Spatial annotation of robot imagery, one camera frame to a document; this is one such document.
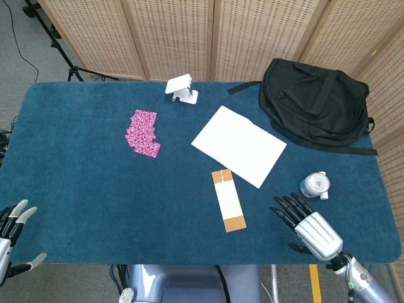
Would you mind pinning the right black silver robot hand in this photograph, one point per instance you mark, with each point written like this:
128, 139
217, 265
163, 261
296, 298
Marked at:
317, 235

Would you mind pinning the yellow floor tape strip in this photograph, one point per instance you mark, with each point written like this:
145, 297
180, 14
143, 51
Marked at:
315, 284

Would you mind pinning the white folding phone stand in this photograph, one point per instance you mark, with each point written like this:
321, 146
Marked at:
180, 86

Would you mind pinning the tan white paper bookmark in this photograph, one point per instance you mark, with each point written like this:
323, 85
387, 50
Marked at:
229, 202

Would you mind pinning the white blue small bottle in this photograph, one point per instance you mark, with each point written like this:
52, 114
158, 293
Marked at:
314, 186

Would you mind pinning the black tripod stand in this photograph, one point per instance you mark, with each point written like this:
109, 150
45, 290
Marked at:
60, 47

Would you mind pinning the white open notebook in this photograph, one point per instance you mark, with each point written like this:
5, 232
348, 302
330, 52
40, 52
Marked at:
240, 145

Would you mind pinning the pink patterned cloth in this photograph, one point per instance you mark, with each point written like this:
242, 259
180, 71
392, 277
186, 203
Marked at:
143, 134

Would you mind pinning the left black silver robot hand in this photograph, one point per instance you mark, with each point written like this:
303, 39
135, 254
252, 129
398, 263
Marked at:
8, 227

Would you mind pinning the blue-grey robot torso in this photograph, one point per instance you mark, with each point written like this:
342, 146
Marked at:
189, 284

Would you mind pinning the blue carpet table cover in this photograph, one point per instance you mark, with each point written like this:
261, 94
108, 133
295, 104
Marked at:
94, 189

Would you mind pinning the metal table leg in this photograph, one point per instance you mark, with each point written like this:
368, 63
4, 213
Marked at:
275, 279

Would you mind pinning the black backpack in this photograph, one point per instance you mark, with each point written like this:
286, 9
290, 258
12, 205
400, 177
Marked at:
315, 104

